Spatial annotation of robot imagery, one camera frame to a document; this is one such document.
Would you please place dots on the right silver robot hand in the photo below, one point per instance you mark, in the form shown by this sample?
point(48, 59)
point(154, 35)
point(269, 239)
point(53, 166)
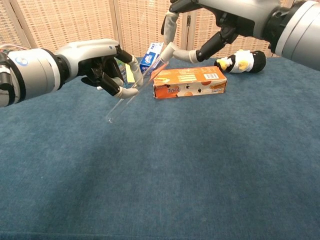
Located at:
point(240, 15)

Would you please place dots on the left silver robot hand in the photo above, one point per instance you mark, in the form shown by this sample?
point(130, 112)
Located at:
point(87, 51)

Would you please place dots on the clear glass test tube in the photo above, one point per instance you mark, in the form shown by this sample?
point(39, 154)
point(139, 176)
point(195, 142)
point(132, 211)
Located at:
point(123, 105)

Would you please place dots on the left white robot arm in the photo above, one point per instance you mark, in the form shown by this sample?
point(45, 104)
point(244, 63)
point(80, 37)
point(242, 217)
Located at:
point(32, 72)

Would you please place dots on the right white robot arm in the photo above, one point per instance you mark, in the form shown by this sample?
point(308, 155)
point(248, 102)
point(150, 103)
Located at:
point(300, 32)

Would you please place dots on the woven bamboo folding screen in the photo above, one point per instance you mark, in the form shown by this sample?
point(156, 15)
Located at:
point(67, 25)

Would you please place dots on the teal drink can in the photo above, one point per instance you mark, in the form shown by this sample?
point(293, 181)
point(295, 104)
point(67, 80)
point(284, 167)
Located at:
point(123, 71)

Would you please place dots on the penguin plush toy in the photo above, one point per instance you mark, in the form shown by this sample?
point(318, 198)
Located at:
point(257, 62)

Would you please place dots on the blue white toothpaste box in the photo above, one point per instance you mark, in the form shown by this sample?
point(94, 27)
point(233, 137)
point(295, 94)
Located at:
point(147, 61)

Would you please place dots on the orange cracker box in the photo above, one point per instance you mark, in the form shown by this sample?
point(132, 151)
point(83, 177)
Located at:
point(190, 82)

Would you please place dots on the blue tablecloth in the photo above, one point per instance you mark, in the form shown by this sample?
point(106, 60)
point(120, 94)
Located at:
point(160, 175)

